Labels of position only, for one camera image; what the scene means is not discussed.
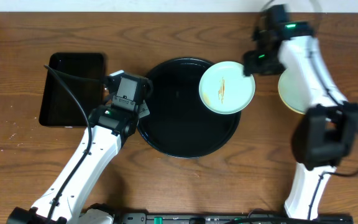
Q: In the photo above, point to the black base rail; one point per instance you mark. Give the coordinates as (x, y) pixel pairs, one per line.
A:
(101, 213)

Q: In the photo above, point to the yellow plate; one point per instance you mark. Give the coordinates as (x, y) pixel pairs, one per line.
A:
(285, 103)

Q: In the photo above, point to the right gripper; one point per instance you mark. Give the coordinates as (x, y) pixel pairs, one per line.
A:
(248, 63)

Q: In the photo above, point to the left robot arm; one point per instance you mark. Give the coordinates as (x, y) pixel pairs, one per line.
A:
(108, 127)

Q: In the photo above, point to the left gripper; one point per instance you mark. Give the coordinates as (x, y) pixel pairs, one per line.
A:
(145, 109)

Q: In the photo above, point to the round black tray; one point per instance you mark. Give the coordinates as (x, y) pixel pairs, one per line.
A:
(178, 123)

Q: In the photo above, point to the light green plate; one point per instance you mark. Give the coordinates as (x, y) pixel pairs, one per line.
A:
(224, 89)
(290, 91)

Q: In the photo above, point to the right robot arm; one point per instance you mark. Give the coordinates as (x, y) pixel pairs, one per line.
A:
(327, 130)

